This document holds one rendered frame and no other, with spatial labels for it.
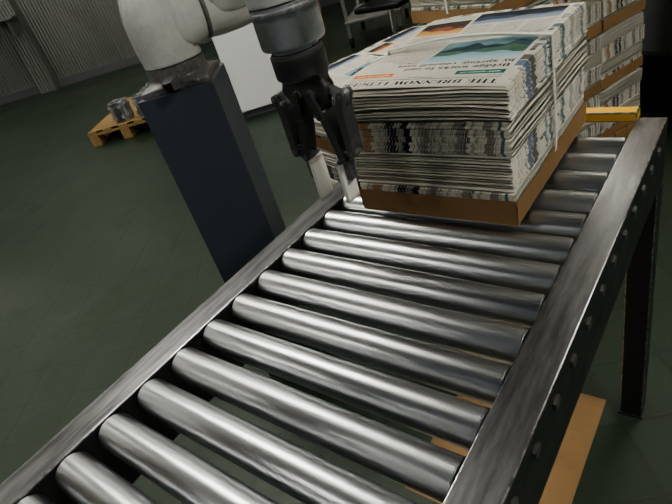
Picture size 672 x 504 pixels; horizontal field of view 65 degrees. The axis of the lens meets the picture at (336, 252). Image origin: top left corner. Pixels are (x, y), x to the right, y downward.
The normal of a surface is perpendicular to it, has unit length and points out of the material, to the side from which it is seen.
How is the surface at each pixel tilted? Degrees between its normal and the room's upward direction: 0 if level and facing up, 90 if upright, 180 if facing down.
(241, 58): 90
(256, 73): 90
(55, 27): 90
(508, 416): 0
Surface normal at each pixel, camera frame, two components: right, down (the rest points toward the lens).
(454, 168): -0.56, 0.57
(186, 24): 0.55, 0.40
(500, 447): -0.26, -0.81
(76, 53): 0.04, 0.54
